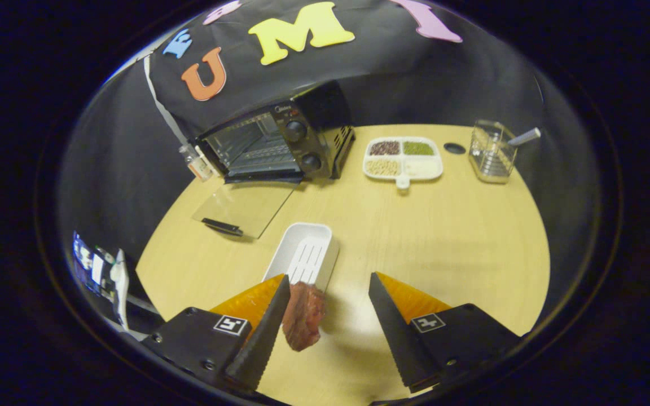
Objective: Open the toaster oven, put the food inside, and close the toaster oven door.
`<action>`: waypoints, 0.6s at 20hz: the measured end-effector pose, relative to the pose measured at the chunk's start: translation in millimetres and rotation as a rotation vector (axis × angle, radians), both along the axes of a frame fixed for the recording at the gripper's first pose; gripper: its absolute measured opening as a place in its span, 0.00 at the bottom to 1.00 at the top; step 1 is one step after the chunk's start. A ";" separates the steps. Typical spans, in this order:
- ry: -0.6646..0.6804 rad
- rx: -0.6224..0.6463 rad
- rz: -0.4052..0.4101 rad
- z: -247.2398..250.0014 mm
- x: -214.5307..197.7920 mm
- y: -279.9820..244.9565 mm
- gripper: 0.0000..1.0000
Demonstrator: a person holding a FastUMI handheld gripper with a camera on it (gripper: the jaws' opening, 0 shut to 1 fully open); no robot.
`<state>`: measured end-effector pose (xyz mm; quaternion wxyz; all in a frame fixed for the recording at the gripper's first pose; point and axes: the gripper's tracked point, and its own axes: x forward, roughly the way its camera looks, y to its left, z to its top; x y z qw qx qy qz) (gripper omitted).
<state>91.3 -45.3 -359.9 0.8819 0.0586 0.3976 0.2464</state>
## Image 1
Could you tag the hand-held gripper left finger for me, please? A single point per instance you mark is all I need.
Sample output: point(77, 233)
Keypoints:
point(263, 338)

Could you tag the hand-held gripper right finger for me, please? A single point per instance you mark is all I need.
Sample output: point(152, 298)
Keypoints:
point(398, 332)

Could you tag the red raw meat piece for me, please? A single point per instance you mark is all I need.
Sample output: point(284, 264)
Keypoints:
point(302, 316)

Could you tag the black toaster oven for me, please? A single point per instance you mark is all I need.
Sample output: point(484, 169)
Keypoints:
point(302, 141)

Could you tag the small white rectangular tray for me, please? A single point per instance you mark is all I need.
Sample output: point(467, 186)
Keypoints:
point(302, 239)

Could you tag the white divided grain plate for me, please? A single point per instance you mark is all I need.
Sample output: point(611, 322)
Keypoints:
point(421, 166)

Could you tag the small clear bottle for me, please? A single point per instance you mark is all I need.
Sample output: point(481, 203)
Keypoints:
point(198, 164)

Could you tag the black table grommet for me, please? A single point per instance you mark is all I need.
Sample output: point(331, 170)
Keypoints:
point(455, 148)

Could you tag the clear utensil holder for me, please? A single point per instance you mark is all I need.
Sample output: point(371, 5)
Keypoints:
point(491, 155)

